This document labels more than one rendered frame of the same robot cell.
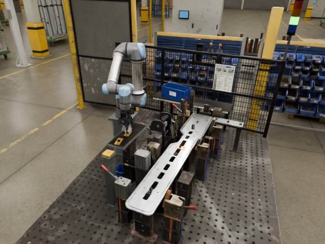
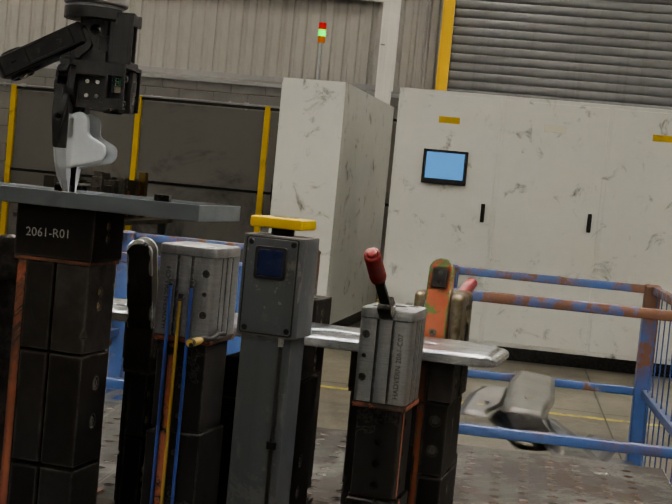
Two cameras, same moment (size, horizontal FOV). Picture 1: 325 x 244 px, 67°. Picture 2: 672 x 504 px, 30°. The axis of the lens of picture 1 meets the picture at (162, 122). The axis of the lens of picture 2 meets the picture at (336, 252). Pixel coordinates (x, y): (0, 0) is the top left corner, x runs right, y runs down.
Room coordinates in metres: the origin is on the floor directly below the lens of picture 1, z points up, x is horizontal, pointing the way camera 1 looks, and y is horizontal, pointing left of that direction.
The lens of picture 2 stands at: (1.48, 1.75, 1.20)
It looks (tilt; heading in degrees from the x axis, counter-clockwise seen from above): 3 degrees down; 261
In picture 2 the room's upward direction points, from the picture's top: 5 degrees clockwise
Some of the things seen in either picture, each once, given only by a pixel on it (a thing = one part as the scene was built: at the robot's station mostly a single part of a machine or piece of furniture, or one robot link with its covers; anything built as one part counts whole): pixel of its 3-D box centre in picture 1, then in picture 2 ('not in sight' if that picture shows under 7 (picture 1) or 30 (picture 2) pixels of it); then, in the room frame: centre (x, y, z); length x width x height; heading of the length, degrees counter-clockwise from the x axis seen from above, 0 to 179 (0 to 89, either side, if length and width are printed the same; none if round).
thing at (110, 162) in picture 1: (110, 180); (264, 429); (1.33, 0.36, 0.92); 0.08 x 0.08 x 0.44; 67
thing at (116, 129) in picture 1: (124, 133); not in sight; (2.00, 0.36, 0.90); 0.21 x 0.21 x 0.40; 73
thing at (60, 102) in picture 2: not in sight; (65, 110); (1.58, 0.28, 1.26); 0.05 x 0.02 x 0.09; 76
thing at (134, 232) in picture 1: (143, 219); (434, 458); (1.06, 0.10, 0.84); 0.18 x 0.06 x 0.29; 67
